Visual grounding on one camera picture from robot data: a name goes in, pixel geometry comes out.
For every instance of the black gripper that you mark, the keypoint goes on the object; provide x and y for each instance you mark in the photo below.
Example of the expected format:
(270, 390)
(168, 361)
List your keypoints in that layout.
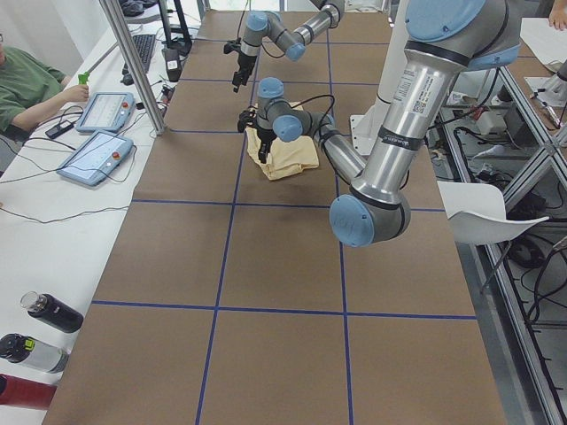
(243, 65)
(266, 136)

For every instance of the cream long-sleeve graphic t-shirt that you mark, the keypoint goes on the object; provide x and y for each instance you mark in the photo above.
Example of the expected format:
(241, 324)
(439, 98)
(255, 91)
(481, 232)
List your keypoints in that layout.
(285, 158)

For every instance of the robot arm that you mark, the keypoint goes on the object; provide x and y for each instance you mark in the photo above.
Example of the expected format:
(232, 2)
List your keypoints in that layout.
(445, 38)
(260, 25)

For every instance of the person's hand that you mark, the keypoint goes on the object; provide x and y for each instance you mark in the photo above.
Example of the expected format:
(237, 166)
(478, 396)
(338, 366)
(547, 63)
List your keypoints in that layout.
(77, 93)

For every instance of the black keyboard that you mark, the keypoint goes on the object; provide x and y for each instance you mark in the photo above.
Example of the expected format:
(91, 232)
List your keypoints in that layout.
(145, 45)

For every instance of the far blue teach pendant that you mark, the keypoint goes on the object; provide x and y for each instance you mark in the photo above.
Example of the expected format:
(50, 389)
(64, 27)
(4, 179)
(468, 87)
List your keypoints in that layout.
(108, 111)

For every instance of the blue teach pendant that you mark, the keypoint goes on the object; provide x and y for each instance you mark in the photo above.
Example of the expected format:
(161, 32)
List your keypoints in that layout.
(108, 111)
(94, 160)

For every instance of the near blue teach pendant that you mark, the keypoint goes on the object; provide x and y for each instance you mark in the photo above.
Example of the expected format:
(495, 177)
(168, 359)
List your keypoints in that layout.
(94, 160)

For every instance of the green handheld tool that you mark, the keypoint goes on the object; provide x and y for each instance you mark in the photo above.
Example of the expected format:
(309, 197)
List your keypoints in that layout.
(83, 78)

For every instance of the person in green shirt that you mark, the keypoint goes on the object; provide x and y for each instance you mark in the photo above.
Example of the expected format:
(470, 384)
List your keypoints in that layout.
(31, 93)

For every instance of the white plastic chair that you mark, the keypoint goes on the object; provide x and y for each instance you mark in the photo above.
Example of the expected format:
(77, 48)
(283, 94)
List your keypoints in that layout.
(476, 213)

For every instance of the black bottle clear cap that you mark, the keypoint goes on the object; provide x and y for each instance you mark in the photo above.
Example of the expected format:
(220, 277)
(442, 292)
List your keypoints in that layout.
(51, 311)

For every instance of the silver bottle green-black cap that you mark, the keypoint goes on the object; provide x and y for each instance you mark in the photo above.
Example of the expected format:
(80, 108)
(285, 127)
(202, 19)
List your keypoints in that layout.
(30, 352)

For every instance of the red metal bottle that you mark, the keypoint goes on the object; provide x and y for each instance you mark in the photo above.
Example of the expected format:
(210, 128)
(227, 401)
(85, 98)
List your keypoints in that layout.
(19, 392)

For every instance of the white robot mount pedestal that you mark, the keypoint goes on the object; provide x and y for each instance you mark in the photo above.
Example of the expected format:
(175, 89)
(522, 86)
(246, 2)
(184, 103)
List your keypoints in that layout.
(366, 127)

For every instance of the aluminium frame post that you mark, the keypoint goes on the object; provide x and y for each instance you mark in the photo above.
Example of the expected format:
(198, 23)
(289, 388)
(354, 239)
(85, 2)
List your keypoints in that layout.
(119, 26)

